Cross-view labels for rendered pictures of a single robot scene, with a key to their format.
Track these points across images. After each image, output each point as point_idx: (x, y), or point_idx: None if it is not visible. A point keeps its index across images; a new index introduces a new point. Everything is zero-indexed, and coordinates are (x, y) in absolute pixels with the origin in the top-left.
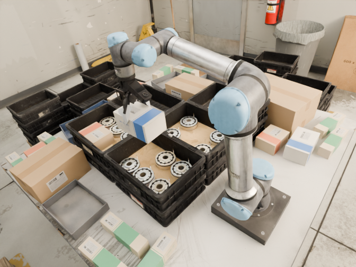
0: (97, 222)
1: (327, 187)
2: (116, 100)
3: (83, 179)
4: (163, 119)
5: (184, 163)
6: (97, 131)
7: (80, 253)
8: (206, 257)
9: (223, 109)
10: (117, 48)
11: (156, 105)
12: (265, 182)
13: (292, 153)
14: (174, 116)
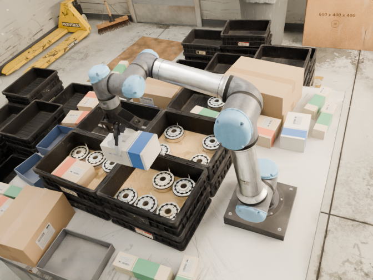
0: (107, 266)
1: (328, 169)
2: (81, 125)
3: (71, 226)
4: (157, 141)
5: (185, 180)
6: (74, 168)
7: None
8: (232, 267)
9: (228, 130)
10: (102, 83)
11: None
12: (272, 180)
13: (288, 143)
14: (156, 130)
